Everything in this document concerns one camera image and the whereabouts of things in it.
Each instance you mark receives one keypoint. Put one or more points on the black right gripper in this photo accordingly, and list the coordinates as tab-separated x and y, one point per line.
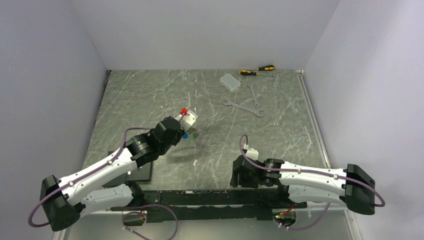
234	181

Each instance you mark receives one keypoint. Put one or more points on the metal key organizer plate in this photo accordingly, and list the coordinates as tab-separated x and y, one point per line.
193	134

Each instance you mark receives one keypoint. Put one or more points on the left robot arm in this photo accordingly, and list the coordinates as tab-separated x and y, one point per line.
63	201

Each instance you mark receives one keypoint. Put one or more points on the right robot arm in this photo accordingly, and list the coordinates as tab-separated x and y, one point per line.
351	187

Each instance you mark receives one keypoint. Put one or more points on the large silver wrench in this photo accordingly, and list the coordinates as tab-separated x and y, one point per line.
256	111

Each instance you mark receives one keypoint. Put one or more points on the small silver wrench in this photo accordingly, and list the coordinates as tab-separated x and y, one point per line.
256	102

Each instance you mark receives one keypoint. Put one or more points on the clear plastic box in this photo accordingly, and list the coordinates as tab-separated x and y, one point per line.
230	82

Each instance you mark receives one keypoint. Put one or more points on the black flat box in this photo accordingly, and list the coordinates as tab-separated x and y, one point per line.
143	174

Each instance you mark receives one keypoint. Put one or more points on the yellow black screwdriver front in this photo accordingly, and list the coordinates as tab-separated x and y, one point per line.
245	72

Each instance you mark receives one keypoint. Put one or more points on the yellow black screwdriver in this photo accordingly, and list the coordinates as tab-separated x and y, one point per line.
245	72
266	68

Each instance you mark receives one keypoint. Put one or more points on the yellow black screwdriver rear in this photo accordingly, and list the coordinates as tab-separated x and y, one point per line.
266	68

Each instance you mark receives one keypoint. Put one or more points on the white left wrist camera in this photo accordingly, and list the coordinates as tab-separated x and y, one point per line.
186	118

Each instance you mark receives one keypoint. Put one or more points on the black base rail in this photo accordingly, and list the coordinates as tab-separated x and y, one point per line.
212	204

